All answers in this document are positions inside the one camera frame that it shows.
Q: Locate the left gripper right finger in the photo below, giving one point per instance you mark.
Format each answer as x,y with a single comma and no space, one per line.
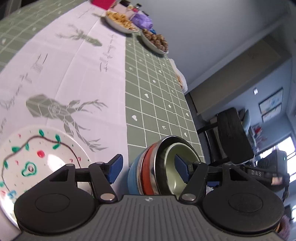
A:
232,200

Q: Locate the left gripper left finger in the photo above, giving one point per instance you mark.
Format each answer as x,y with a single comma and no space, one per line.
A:
69,197

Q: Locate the green ceramic bowl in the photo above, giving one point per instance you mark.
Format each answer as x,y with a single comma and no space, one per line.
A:
177,159

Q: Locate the white fruity painted plate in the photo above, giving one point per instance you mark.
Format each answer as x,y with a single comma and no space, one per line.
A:
31,154

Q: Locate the orange steel bowl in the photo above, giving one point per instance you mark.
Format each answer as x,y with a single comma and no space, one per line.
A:
159,175

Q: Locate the blue steel bowl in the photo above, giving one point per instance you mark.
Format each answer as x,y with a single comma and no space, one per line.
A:
134,179

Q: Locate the person's right hand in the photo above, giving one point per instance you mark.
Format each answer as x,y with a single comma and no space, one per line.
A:
276,181

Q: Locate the black chair right side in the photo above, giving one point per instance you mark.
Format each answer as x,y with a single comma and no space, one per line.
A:
232,137

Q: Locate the green checked tablecloth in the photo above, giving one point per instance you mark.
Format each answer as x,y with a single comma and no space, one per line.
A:
155,106

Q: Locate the white deer table runner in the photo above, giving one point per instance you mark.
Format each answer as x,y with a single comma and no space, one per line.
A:
62,67

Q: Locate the white bowl of brown snacks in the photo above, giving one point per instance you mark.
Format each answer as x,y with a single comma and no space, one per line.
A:
154,42

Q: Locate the white bowl of fries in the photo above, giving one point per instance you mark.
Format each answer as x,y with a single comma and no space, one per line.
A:
120,22

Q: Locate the purple plastic bag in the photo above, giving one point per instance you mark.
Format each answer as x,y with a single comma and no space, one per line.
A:
142,21

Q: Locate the pink red box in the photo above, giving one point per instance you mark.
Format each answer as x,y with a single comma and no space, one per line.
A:
104,4

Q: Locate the framed wall picture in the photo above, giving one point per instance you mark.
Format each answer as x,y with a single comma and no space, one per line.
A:
271,102

